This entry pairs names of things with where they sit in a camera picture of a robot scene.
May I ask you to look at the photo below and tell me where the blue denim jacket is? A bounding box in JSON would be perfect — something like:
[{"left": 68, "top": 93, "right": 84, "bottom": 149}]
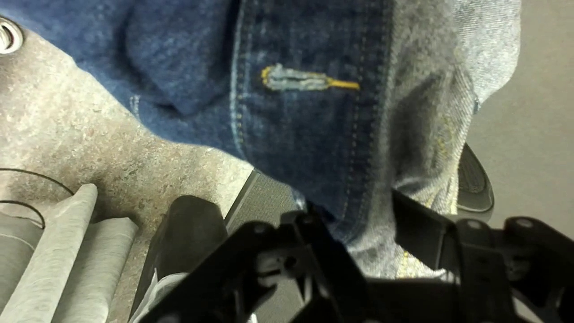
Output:
[{"left": 0, "top": 0, "right": 521, "bottom": 278}]

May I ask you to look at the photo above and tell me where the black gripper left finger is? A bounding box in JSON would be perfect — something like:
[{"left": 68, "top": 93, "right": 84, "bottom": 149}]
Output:
[{"left": 129, "top": 196, "right": 312, "bottom": 323}]

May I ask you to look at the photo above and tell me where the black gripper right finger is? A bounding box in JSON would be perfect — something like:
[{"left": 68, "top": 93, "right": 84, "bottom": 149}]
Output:
[{"left": 392, "top": 192, "right": 574, "bottom": 323}]

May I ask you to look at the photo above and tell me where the black chair armrest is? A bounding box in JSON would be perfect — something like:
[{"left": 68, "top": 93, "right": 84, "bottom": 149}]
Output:
[{"left": 457, "top": 146, "right": 495, "bottom": 214}]

